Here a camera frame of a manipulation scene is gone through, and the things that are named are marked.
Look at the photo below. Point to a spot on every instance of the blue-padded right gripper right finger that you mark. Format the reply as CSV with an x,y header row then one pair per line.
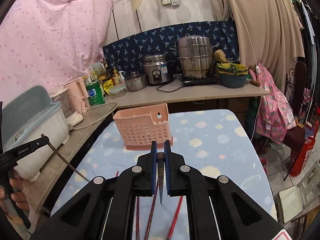
x,y
167,150

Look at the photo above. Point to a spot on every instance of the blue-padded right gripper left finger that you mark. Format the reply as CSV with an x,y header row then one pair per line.
x,y
154,166

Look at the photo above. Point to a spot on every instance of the dark red chopstick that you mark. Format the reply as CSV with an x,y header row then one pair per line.
x,y
160,171

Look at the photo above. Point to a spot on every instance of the person's left hand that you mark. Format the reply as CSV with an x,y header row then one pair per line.
x,y
18,197

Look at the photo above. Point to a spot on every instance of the pink perforated utensil basket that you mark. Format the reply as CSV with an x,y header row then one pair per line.
x,y
140,126

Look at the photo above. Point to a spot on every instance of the white dish drainer box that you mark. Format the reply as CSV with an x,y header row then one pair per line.
x,y
31,114

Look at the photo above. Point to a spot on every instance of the clear food container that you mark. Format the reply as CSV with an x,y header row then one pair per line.
x,y
118,91

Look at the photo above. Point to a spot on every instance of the small steel lidded pot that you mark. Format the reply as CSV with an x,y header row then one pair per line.
x,y
136,82

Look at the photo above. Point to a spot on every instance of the black induction cooker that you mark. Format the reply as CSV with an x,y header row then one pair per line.
x,y
187,81

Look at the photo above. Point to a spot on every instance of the white blender jug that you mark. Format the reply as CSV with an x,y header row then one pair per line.
x,y
72,115

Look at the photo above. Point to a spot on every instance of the silver rice cooker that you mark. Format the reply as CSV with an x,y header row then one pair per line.
x,y
157,69

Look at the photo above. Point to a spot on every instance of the green dish soap bottle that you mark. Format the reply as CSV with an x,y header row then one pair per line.
x,y
94,92

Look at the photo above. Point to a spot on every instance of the pink electric kettle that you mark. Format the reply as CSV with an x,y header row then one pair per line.
x,y
79,95

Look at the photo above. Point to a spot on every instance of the navy floral backsplash cloth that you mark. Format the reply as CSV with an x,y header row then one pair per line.
x,y
127,54

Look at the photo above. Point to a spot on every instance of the blue bowl with yellow basins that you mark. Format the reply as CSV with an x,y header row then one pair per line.
x,y
232,75

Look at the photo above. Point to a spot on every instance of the stainless stacked steamer pot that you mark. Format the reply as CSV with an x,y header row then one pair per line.
x,y
195,55

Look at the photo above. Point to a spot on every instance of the pink floral garment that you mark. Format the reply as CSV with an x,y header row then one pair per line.
x,y
275,116

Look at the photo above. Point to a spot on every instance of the pink patterned curtain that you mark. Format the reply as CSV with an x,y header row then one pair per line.
x,y
50,42

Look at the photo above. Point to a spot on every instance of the beige hanging curtain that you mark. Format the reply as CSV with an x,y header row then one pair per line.
x,y
268,33

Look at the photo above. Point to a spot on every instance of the wall power socket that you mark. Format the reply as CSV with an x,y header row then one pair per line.
x,y
174,3

